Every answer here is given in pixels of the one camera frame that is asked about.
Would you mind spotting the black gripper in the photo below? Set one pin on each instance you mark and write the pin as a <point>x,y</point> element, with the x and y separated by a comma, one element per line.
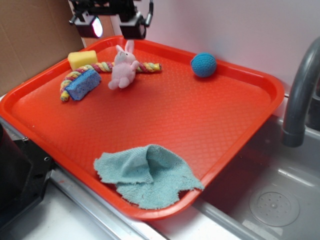
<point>132,24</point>

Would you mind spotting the pink plush bunny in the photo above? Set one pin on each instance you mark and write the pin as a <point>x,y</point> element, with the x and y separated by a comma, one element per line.
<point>125,66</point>

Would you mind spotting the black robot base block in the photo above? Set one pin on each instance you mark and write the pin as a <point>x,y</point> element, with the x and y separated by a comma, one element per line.
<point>24,172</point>

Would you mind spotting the yellow sponge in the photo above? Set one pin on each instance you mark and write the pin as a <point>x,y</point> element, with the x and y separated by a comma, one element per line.
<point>82,58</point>

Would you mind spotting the blue sponge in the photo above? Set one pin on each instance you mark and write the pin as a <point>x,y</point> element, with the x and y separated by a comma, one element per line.
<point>83,84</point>

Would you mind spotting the brown cardboard panel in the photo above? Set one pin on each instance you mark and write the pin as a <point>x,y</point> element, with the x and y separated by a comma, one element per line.
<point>34,35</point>

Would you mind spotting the blue knitted ball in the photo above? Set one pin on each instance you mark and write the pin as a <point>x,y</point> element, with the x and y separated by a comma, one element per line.
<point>203,65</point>

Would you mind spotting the red plastic tray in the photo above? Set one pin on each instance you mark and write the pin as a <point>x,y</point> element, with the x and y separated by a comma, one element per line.
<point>206,121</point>

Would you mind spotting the teal terry cloth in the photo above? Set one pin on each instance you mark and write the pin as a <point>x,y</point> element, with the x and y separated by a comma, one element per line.
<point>151,177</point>

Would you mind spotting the grey sink faucet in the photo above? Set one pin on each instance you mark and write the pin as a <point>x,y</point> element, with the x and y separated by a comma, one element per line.
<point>303,105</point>

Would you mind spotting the grey plastic sink basin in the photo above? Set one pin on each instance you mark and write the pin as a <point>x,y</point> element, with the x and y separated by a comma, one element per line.
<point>267,192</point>

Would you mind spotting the multicolour rope toy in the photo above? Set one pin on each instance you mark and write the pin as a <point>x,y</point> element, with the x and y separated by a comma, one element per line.
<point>102,67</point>

